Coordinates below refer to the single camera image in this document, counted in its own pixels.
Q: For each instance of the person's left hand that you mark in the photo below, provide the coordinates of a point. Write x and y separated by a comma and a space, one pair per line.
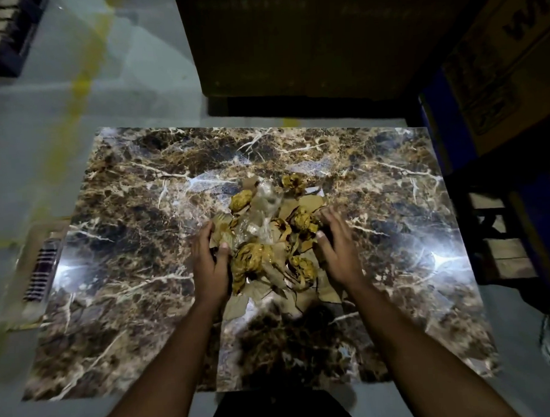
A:
207, 275

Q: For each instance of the person's right hand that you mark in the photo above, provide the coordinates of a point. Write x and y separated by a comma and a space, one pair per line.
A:
343, 262

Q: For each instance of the person's left thumb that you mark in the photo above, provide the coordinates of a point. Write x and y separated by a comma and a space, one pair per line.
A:
224, 262

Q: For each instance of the person's right thumb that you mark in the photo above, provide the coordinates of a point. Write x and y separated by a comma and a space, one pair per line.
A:
324, 249

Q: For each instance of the bunch of gold artificial flowers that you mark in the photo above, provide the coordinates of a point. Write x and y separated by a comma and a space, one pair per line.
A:
254, 261

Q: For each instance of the person's right forearm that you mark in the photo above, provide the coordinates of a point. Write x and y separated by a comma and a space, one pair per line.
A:
418, 363

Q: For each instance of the person's left forearm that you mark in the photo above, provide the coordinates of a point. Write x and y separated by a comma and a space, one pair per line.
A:
171, 374

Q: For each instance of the clear plastic wrapper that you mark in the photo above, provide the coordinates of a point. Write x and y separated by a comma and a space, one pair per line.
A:
262, 206

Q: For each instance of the person's dark clothing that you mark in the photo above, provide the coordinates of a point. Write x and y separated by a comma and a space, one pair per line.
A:
279, 410

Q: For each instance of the wooden pallet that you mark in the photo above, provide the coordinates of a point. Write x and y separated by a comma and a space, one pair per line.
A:
504, 250

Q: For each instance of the striped card packet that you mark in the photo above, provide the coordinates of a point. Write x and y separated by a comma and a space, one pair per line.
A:
42, 271

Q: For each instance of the flat cardboard sheet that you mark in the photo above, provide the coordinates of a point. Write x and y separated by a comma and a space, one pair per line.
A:
23, 290

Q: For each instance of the large plain cardboard box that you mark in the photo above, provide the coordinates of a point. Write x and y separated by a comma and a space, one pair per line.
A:
322, 35

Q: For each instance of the printed cardboard box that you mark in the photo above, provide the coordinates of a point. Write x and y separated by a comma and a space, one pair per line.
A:
505, 68

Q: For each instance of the blue pallet with boxes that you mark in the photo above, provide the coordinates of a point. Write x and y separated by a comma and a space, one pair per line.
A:
3, 36

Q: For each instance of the blue metal rack post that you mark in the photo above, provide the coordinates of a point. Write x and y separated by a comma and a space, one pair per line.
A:
449, 125

